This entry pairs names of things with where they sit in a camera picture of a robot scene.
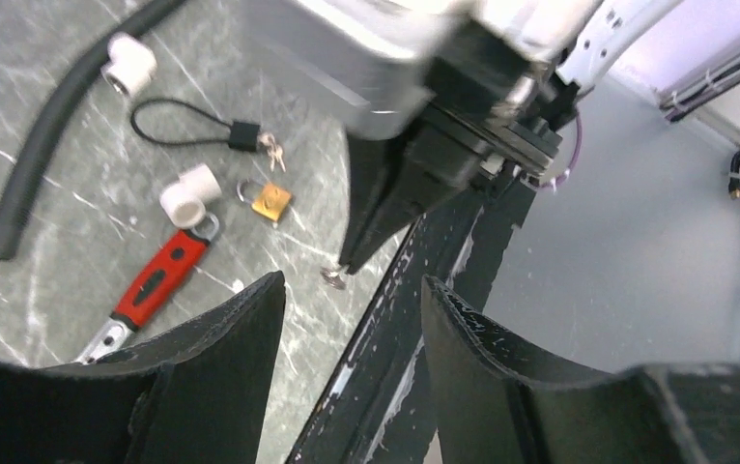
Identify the black cable padlock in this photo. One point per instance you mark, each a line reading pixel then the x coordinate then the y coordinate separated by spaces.
pixel 172 123

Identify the white pipe elbow near hose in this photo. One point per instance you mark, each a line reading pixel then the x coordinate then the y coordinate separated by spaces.
pixel 131 65

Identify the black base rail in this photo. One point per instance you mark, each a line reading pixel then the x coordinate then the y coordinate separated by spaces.
pixel 376 407

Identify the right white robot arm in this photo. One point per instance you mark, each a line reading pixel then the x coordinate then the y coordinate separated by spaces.
pixel 613 28

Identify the white pipe elbow near wrench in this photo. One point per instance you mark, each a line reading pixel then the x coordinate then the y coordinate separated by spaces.
pixel 185 201

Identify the red handled adjustable wrench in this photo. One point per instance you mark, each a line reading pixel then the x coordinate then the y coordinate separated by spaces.
pixel 152 288

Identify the small metal key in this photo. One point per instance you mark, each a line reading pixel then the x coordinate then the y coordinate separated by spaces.
pixel 273 149

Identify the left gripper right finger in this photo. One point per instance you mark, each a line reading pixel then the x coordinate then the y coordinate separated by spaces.
pixel 499 398

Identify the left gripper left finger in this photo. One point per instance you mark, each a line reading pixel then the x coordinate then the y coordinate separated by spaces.
pixel 195 394

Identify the aluminium rail right edge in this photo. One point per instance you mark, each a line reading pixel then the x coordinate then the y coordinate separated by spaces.
pixel 722 70

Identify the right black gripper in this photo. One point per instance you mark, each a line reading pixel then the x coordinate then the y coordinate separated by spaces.
pixel 480 81

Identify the brass padlock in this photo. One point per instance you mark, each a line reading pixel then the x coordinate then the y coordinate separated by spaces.
pixel 267 200

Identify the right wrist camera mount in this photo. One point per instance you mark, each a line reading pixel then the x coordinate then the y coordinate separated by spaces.
pixel 365 62

